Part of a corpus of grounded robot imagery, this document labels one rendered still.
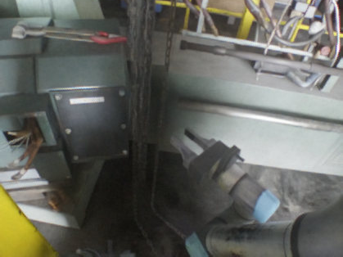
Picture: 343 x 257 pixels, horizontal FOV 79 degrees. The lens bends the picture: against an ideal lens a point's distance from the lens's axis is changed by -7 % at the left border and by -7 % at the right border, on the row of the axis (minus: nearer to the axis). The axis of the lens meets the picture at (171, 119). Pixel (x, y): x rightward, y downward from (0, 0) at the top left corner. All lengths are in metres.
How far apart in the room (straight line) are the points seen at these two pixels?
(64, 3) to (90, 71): 0.62
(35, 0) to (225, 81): 0.99
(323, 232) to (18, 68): 0.74
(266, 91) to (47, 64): 0.96
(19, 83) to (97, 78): 0.21
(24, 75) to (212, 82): 0.79
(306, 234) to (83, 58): 0.64
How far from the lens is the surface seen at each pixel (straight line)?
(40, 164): 0.82
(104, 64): 0.68
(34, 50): 0.74
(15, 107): 0.67
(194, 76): 1.11
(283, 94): 1.24
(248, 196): 0.59
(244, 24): 2.62
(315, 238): 0.34
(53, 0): 1.26
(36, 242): 0.59
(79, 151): 0.85
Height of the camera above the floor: 1.15
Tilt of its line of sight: 42 degrees down
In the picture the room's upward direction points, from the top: 9 degrees clockwise
